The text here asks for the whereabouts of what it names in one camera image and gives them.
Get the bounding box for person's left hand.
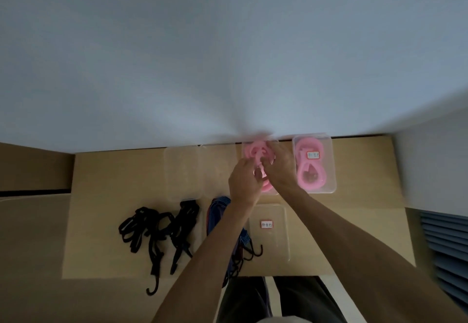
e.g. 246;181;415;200
228;158;270;207

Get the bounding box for person's right hand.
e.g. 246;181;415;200
261;141;303;196

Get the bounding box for pink hose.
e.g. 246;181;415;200
295;137;325;162
243;141;275;193
296;161;328;190

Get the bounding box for person's right forearm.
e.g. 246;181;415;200
278;184;468;323

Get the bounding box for person's left forearm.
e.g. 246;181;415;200
152;199;256;323

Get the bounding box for clear labelled plastic lid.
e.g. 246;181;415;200
244;203;291;265

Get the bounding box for clear labelled plastic box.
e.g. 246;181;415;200
292;133;337;194

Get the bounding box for clear empty plastic box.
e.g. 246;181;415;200
163;146;204;202

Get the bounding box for person's dark trousers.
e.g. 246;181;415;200
215;275;349;323

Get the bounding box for grey slatted vent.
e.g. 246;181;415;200
419;211;468;314

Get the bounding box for blue red bungee cord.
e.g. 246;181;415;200
206;196;264;289

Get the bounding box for black bungee cord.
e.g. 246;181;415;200
118;206;175;296
169;199;201;276

